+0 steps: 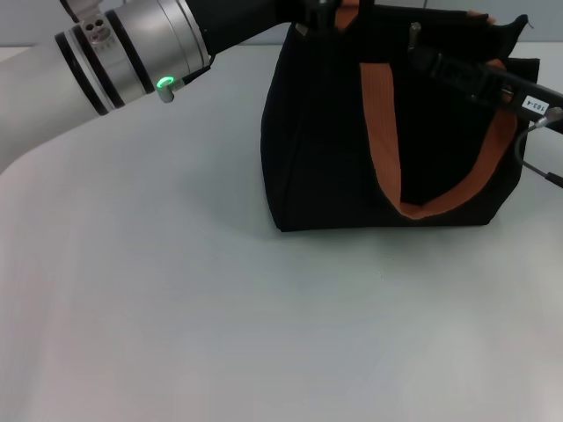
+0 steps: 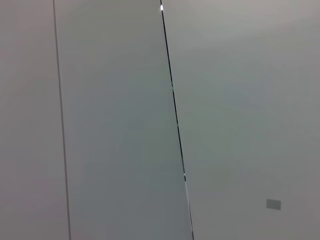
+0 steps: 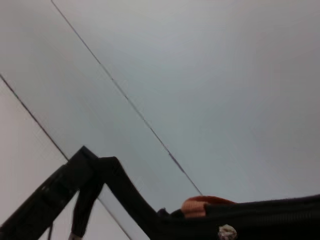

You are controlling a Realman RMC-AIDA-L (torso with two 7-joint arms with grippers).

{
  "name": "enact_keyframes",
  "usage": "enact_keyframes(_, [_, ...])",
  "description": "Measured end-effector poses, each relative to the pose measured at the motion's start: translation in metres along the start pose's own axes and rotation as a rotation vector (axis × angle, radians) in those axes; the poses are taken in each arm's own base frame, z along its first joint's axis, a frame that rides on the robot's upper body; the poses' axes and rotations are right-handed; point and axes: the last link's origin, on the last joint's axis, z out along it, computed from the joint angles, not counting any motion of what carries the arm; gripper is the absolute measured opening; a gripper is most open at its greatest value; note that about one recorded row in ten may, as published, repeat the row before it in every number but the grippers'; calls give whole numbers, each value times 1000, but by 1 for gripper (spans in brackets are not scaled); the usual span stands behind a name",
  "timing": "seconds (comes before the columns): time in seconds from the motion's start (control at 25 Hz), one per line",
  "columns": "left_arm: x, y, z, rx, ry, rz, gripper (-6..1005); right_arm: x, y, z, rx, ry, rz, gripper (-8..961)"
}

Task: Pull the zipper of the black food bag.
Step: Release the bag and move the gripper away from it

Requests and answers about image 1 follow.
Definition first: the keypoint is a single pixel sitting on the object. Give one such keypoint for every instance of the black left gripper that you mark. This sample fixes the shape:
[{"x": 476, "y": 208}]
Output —
[{"x": 246, "y": 17}]

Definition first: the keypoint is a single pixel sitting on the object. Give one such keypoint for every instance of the silver metal zipper pull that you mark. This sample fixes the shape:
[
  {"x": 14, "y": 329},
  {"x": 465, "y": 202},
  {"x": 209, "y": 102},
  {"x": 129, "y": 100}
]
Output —
[{"x": 413, "y": 37}]

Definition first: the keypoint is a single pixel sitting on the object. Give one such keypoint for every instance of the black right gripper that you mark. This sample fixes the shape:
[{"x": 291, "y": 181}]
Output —
[{"x": 541, "y": 105}]

